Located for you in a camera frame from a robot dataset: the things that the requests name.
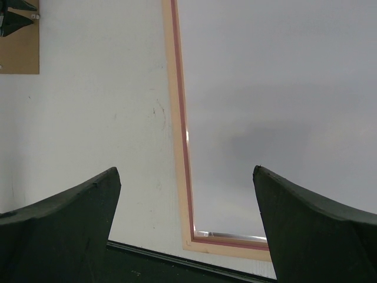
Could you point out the mountain landscape photo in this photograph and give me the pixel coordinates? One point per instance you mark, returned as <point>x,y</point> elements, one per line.
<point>288,85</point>

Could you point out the pink wooden picture frame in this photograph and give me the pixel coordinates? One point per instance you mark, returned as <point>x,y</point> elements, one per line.
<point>190,241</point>

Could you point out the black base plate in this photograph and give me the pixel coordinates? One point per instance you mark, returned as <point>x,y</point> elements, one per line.
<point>126,264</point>

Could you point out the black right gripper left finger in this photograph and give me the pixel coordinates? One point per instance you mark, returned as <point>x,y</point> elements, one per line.
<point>62,238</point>

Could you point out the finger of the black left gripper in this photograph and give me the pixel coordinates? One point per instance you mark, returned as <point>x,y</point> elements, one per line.
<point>11,22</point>
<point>20,5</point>

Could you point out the brown cardboard backing board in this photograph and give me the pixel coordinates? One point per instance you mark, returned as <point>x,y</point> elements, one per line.
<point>20,50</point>

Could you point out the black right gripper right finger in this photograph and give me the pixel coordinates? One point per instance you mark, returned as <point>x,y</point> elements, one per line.
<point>312,238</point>

